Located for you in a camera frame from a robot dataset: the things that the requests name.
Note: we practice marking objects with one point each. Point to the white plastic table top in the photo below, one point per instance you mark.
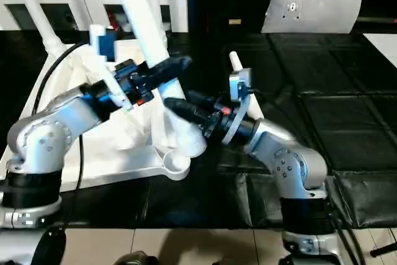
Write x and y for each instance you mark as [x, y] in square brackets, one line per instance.
[108, 141]

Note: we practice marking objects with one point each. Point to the white leg with black mark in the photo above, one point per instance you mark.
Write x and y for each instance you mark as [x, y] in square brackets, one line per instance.
[34, 7]

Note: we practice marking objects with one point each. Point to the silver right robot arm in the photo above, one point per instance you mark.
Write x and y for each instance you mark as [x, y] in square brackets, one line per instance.
[294, 165]

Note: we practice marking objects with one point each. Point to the red bottle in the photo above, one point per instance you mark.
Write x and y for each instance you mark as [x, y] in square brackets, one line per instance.
[111, 20]

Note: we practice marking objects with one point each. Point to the black work mat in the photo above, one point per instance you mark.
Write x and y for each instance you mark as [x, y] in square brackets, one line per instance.
[310, 106]

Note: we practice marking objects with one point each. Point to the grey printed cushion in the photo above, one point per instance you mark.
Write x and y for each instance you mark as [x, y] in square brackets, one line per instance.
[310, 7]

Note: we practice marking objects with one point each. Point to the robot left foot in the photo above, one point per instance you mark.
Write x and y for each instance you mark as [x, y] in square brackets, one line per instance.
[136, 259]

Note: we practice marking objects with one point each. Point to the white flat board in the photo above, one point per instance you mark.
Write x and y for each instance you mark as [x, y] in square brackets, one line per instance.
[384, 47]

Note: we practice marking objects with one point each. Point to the black bar with red mark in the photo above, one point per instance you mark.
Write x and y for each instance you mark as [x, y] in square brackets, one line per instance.
[378, 21]

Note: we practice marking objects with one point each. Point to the black stand leg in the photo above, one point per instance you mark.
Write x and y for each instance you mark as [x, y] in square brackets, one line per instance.
[386, 249]

